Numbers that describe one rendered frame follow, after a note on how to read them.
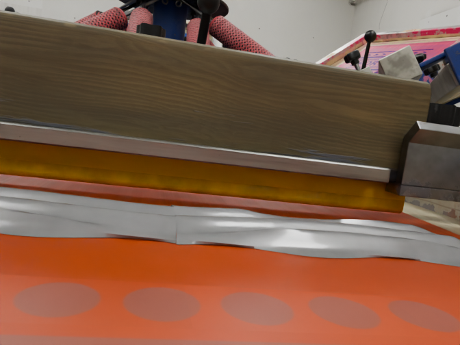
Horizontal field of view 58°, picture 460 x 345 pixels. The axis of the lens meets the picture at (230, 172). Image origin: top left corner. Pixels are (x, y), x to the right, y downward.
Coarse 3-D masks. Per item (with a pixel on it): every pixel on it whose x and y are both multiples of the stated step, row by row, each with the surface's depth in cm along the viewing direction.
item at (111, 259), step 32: (64, 192) 26; (96, 192) 28; (128, 192) 29; (160, 192) 31; (0, 256) 14; (32, 256) 15; (64, 256) 15; (96, 256) 16; (128, 256) 16; (160, 256) 17
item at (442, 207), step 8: (408, 200) 44; (416, 200) 42; (424, 200) 41; (432, 200) 40; (440, 200) 39; (432, 208) 40; (440, 208) 39; (448, 208) 38; (456, 208) 37; (456, 216) 37
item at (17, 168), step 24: (0, 168) 26; (24, 168) 27; (48, 168) 27; (72, 168) 27; (96, 168) 28; (192, 192) 29; (216, 192) 29; (240, 192) 30; (264, 192) 30; (288, 192) 30; (312, 192) 30
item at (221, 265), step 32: (416, 224) 32; (192, 256) 17; (224, 256) 18; (256, 256) 18; (288, 256) 19; (256, 288) 15; (288, 288) 15; (320, 288) 15; (352, 288) 16; (384, 288) 16; (416, 288) 17; (448, 288) 17
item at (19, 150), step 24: (0, 144) 26; (24, 144) 26; (120, 168) 28; (144, 168) 28; (168, 168) 28; (192, 168) 29; (216, 168) 29; (240, 168) 29; (336, 192) 31; (360, 192) 31; (384, 192) 32
